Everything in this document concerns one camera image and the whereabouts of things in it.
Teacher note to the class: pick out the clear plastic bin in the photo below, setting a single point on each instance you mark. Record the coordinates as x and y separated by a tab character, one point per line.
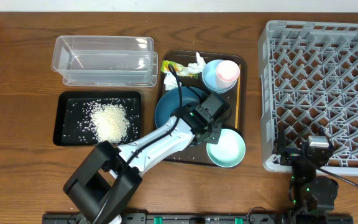
101	60

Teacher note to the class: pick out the wooden chopstick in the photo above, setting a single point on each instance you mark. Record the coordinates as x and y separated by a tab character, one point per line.
238	94

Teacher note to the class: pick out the dark blue plate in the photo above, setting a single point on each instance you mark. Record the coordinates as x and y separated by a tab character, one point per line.
169	102

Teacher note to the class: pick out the mint green bowl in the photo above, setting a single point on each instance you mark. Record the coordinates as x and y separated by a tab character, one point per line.
229	151

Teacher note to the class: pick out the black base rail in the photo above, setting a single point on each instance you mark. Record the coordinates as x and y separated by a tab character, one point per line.
141	218

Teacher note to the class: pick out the yellow green snack wrapper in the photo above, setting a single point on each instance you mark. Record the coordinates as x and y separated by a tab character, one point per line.
180	69

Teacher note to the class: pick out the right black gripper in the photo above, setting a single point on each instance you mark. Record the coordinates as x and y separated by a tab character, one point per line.
291	154

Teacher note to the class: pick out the pink cup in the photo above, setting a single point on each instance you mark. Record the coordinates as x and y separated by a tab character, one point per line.
227	73

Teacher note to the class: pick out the white tissue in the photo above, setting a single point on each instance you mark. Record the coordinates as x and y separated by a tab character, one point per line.
198	63
170	82

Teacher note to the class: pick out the black waste tray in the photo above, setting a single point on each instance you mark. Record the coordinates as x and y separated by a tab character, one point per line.
73	125

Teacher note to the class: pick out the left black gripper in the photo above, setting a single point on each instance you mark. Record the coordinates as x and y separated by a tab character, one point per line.
218	130

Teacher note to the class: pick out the light blue small plate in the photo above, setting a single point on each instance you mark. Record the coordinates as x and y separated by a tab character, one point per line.
209	77

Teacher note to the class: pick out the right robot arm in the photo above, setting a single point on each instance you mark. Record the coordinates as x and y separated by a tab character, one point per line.
313	196

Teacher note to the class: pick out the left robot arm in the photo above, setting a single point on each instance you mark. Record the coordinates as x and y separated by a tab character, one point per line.
106	180

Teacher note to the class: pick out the grey dishwasher rack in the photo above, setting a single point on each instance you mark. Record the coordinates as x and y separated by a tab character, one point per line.
309	75

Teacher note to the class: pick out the pile of white rice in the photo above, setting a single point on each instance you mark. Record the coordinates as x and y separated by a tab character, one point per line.
110	123

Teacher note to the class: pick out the dark brown serving tray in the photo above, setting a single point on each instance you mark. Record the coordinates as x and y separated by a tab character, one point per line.
197	154

